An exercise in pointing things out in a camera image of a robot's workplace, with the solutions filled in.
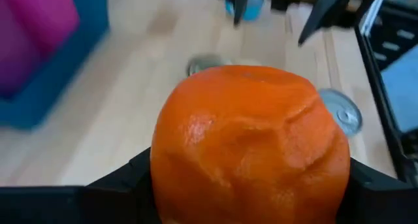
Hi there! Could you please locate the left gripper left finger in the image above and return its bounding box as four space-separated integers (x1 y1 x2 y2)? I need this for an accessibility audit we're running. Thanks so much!
86 147 161 224

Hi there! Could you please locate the wrinkled orange toy fruit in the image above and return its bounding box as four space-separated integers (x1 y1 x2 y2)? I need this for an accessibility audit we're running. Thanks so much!
149 64 352 224

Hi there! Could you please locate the black aluminium table frame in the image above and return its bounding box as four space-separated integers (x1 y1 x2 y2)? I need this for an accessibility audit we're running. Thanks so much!
354 24 418 189

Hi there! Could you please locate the teal plastic bin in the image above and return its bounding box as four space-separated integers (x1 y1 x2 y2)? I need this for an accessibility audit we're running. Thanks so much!
0 0 110 131

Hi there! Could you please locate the silver metal bracket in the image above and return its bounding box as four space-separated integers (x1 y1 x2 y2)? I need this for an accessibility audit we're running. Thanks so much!
359 0 389 27

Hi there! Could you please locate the black drawer unit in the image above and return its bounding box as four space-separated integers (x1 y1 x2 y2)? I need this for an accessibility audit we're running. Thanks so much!
365 1 418 71

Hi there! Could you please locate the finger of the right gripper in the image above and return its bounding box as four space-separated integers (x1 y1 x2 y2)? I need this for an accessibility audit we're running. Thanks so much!
232 0 251 27
297 0 357 48

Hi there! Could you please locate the gold top tin can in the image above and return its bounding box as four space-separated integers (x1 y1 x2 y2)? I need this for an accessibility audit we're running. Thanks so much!
185 54 234 77

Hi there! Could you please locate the teal label tin can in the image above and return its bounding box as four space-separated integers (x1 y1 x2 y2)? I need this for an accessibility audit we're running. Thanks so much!
224 0 266 22

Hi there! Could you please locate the blue label tuna can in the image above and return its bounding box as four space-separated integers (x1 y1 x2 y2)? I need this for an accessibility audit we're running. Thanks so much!
318 88 364 137

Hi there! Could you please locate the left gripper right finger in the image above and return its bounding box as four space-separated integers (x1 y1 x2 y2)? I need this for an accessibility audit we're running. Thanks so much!
335 157 410 224

